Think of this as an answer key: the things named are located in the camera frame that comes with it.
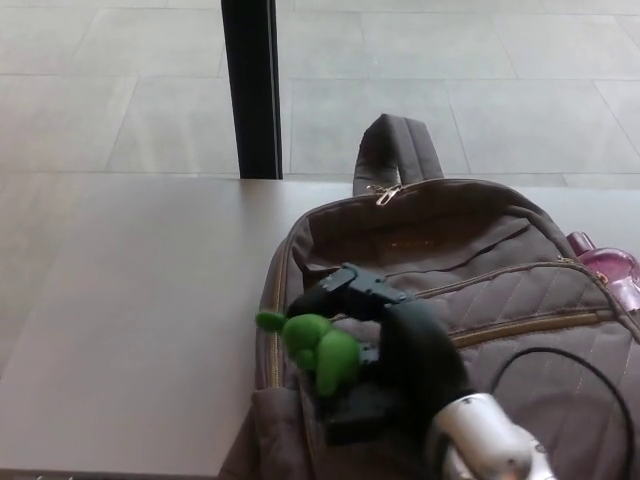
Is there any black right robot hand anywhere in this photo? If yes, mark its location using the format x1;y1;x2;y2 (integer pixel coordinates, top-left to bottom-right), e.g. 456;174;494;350
287;263;477;448

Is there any purple transparent bottle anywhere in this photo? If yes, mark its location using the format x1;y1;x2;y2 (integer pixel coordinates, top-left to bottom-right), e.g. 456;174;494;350
566;230;640;314

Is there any gold main compartment zipper pull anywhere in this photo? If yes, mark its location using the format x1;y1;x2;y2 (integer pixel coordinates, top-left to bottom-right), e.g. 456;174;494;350
366;182;404;207

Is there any black vertical window post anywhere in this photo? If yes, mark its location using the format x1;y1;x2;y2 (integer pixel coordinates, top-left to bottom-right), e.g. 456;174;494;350
220;0;285;180

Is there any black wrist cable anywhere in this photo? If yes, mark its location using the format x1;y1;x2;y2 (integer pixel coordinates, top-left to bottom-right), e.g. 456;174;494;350
491;346;633;480

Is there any grey-brown quilted backpack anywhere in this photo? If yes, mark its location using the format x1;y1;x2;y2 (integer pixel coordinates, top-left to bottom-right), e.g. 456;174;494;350
248;113;640;480

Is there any green figure keychain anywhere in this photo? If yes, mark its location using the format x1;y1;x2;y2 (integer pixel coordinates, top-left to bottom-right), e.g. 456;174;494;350
255;310;363;399

